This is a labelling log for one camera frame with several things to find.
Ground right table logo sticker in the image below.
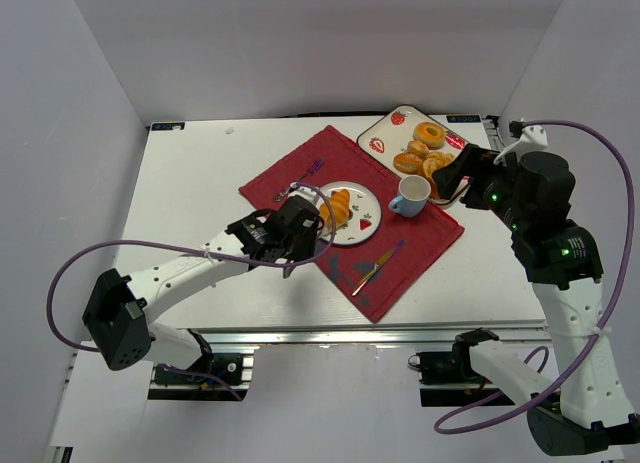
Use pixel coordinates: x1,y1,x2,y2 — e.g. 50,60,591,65
446,114,482,124

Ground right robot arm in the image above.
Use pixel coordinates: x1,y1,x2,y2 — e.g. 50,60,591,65
420,120,639,456

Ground iridescent table knife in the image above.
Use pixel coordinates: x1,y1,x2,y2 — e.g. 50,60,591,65
352,239,406,296

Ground watermelon pattern plate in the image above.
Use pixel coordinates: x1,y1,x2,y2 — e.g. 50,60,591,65
321,181,382,246

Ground large sesame flower bread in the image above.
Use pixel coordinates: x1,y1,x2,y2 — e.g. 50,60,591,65
422,151,455,199

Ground croissant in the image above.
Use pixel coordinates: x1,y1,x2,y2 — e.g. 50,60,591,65
319,189,350,232

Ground aluminium table rail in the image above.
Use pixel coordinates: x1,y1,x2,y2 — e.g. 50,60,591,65
94,322,549,347

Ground iridescent fork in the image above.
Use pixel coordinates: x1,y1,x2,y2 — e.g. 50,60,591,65
273,157,324,202

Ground strawberry pattern tray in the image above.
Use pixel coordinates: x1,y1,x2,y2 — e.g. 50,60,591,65
356,105,490,178

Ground glazed ring donut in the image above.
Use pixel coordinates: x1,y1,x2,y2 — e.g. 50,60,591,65
413,121,446,150

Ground left table logo sticker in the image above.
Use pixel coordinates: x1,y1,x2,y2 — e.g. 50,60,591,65
150,122,185,131

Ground small round bun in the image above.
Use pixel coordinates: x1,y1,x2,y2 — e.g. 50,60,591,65
407,140,430,160

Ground red cloth placemat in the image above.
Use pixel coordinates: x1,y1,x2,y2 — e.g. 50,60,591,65
239,126,464,323

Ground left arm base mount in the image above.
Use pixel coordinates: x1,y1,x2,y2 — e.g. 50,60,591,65
149,331,247,402

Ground sugared cream bun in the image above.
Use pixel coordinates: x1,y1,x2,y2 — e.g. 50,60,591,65
393,152,423,174

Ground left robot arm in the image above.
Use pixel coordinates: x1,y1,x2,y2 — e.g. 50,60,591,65
82,196,325,372

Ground table logo sticker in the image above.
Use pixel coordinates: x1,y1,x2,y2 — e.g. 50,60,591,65
446,114,482,124
150,122,185,131

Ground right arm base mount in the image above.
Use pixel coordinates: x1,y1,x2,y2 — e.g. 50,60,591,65
407,328,514,408

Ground light blue mug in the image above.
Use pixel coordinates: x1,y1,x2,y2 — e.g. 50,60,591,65
388,175,431,218

